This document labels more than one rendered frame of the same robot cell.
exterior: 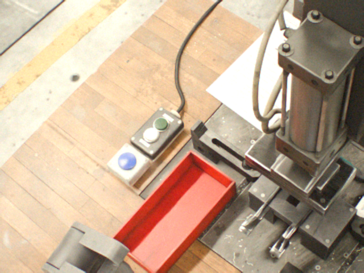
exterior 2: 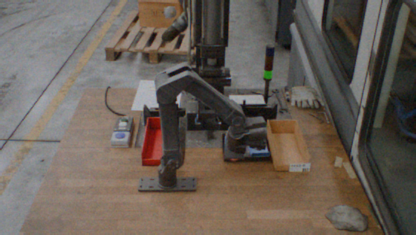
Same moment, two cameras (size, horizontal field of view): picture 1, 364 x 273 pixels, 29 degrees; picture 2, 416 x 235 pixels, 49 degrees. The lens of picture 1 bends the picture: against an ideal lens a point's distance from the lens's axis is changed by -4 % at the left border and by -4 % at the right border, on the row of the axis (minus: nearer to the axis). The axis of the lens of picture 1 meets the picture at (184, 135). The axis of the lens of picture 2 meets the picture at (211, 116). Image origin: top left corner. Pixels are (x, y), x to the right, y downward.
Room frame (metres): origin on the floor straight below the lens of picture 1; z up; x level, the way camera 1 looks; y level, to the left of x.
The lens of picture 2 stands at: (-0.48, 1.09, 1.92)
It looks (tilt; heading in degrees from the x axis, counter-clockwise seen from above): 31 degrees down; 308
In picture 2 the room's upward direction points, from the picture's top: 1 degrees clockwise
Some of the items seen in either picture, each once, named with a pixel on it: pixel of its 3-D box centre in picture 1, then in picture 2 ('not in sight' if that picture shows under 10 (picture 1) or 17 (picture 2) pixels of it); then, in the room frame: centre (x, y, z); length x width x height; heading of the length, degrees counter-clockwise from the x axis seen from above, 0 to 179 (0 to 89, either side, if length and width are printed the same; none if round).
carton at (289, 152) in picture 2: not in sight; (287, 145); (0.18, -0.24, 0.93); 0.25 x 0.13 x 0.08; 130
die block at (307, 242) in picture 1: (301, 209); (211, 117); (0.53, -0.20, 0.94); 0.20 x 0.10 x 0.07; 40
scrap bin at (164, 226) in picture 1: (174, 215); (160, 140); (0.58, 0.05, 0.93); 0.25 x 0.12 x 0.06; 130
